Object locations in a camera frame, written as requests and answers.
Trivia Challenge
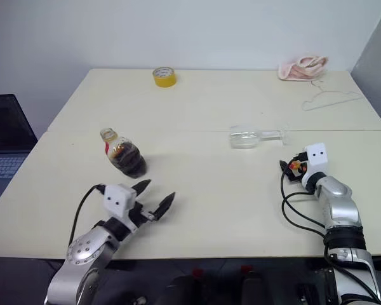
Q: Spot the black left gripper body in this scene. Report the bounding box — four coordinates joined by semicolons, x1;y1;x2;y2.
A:
128;200;156;228

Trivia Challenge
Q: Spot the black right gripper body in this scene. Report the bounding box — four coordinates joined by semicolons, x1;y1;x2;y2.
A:
286;152;309;182

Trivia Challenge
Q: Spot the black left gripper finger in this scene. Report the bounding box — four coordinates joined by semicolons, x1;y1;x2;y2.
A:
150;191;177;222
133;179;152;203

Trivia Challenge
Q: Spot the dark soda plastic bottle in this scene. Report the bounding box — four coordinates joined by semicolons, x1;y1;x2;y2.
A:
98;126;147;177

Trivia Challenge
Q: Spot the clear wine glass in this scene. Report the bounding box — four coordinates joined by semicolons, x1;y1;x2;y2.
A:
229;125;291;149

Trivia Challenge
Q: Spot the dark rounded shape red top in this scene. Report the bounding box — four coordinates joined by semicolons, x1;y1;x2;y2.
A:
164;268;208;305
239;265;267;305

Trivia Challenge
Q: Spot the pink cloth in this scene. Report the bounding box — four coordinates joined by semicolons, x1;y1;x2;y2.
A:
277;55;330;82

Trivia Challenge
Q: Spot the yellow tape roll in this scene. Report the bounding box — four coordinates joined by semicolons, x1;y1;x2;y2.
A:
152;66;178;88

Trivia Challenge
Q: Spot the dark laptop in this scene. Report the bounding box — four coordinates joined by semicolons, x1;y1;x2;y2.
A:
0;93;39;209

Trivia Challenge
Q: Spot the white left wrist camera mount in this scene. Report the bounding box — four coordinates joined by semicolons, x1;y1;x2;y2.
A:
103;183;144;231

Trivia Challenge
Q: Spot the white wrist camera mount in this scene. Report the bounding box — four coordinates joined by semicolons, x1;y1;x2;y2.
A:
300;142;329;184
103;183;144;231

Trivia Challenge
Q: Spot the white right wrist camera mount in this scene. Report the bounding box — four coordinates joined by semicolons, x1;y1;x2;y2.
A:
300;142;329;184

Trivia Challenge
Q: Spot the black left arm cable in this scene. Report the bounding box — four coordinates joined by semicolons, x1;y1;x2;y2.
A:
69;183;107;245

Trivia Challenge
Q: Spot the white wire hanger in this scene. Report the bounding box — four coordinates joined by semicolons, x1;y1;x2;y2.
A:
302;81;364;112

